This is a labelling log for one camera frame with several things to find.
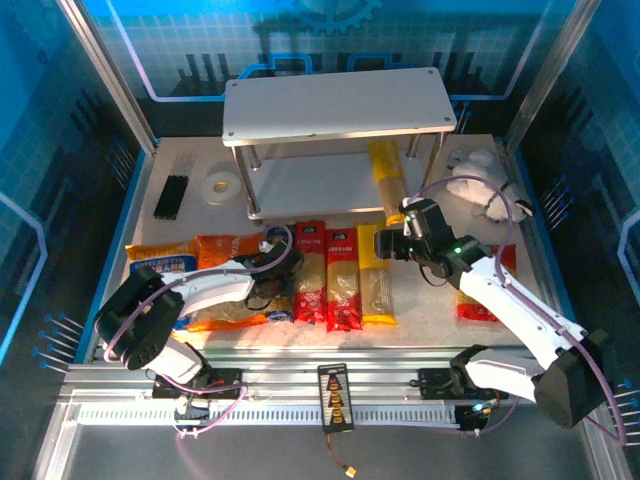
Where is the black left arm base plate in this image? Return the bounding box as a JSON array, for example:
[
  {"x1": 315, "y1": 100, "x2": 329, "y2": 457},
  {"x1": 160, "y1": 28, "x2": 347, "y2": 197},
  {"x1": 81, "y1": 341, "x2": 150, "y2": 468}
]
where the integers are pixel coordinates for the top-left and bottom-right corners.
[{"x1": 151, "y1": 367, "x2": 245, "y2": 401}]

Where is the orange pasta bag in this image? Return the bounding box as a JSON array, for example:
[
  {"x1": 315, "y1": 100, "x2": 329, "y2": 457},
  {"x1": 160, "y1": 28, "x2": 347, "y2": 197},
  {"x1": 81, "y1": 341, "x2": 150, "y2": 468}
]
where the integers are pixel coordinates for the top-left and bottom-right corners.
[{"x1": 172, "y1": 232, "x2": 296, "y2": 334}]

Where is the red spaghetti pack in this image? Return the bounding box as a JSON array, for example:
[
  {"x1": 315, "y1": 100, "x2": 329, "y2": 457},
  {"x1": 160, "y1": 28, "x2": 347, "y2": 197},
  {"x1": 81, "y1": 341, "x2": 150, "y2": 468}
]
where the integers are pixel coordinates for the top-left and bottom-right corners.
[
  {"x1": 325, "y1": 228, "x2": 363, "y2": 333},
  {"x1": 292, "y1": 221, "x2": 329, "y2": 325}
]

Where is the white two-tier shelf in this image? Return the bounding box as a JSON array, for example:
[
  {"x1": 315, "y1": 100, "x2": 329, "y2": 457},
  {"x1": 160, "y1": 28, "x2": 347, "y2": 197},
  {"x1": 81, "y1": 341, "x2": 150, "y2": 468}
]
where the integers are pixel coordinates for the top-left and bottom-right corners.
[{"x1": 221, "y1": 67, "x2": 457, "y2": 222}]

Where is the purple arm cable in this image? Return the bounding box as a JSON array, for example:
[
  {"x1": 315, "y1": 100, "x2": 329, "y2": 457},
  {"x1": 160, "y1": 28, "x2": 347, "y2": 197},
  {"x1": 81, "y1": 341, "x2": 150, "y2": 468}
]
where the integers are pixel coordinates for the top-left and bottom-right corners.
[
  {"x1": 102, "y1": 224, "x2": 296, "y2": 442},
  {"x1": 407, "y1": 174, "x2": 626, "y2": 447}
]

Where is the white slotted cable duct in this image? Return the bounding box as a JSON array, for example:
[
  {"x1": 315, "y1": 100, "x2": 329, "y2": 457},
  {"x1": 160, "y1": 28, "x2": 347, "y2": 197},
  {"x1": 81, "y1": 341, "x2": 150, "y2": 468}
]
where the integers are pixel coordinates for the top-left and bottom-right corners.
[{"x1": 74, "y1": 404, "x2": 462, "y2": 427}]

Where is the blue orecchiette pasta bag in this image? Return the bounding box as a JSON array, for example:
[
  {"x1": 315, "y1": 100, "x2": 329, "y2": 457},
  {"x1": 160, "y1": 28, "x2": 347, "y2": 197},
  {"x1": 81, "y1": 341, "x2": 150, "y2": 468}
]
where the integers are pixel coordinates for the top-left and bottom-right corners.
[{"x1": 124, "y1": 241, "x2": 200, "y2": 332}]

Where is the white plush toy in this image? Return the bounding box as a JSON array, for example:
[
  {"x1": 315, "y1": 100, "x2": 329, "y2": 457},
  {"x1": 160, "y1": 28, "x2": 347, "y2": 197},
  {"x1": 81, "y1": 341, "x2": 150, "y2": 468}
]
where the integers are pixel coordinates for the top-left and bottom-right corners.
[{"x1": 444, "y1": 147, "x2": 534, "y2": 224}]

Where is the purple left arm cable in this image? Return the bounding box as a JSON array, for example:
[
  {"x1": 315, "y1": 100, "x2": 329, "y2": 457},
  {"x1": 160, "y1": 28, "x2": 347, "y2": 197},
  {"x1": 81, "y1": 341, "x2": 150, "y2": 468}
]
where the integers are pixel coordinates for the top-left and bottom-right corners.
[{"x1": 102, "y1": 224, "x2": 296, "y2": 442}]

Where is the black aluminium profile bar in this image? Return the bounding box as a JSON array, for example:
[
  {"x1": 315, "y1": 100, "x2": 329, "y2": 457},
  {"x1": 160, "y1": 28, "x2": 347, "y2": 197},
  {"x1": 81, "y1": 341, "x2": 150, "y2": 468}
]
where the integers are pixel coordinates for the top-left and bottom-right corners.
[{"x1": 152, "y1": 174, "x2": 190, "y2": 220}]

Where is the white tape roll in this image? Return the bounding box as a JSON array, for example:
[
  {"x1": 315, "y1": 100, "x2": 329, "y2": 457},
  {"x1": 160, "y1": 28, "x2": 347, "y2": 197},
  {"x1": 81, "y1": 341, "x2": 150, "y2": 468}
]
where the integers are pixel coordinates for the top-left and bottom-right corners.
[{"x1": 202, "y1": 170, "x2": 243, "y2": 206}]

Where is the red macaroni bag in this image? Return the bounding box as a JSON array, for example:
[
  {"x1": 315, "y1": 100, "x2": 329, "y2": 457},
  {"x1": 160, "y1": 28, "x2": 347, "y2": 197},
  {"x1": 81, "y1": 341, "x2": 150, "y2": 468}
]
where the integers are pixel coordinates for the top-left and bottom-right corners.
[{"x1": 455, "y1": 243, "x2": 518, "y2": 323}]

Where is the yellow spaghetti pack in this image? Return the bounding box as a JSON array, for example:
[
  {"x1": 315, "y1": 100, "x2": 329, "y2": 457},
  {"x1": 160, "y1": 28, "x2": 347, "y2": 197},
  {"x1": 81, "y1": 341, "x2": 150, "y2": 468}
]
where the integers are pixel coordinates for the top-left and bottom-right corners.
[
  {"x1": 366, "y1": 140, "x2": 409, "y2": 227},
  {"x1": 357, "y1": 222, "x2": 399, "y2": 327}
]

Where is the aluminium mounting rail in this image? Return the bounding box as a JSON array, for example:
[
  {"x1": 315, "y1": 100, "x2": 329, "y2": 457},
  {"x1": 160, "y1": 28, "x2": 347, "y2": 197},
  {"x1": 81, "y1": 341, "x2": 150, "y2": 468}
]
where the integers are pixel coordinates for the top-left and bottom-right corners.
[{"x1": 58, "y1": 345, "x2": 596, "y2": 404}]

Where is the aluminium frame post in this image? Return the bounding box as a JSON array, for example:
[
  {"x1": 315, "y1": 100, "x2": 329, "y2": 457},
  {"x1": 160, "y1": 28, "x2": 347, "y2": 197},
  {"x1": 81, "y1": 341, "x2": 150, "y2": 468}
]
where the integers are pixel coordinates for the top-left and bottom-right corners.
[
  {"x1": 501, "y1": 0, "x2": 600, "y2": 151},
  {"x1": 55, "y1": 0, "x2": 160, "y2": 154}
]

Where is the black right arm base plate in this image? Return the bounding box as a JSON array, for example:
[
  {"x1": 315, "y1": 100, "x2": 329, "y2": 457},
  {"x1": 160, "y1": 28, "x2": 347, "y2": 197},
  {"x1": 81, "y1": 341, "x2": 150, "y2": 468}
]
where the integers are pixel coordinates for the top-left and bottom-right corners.
[{"x1": 417, "y1": 367, "x2": 510, "y2": 401}]

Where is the blue spaghetti pack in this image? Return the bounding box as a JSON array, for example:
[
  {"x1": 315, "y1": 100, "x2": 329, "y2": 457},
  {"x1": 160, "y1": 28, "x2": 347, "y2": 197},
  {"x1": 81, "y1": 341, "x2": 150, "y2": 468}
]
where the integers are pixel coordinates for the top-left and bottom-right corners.
[{"x1": 262, "y1": 224, "x2": 297, "y2": 323}]

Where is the black yellow control pendant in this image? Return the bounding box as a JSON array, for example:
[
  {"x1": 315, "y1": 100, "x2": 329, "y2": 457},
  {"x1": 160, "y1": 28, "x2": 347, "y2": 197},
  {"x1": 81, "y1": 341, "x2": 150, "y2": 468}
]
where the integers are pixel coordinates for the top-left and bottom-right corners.
[{"x1": 317, "y1": 363, "x2": 357, "y2": 434}]

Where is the red pendant cable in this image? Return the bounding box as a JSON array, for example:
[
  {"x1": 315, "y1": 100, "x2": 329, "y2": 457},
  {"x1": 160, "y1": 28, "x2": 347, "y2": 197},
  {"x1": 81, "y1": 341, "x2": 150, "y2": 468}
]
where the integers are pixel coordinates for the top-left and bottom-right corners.
[{"x1": 326, "y1": 431, "x2": 359, "y2": 479}]

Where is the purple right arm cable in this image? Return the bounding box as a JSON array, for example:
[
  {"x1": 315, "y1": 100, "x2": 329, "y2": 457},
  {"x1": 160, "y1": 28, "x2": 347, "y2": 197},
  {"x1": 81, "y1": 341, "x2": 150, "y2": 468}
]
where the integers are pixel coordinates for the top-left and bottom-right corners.
[{"x1": 407, "y1": 174, "x2": 626, "y2": 447}]

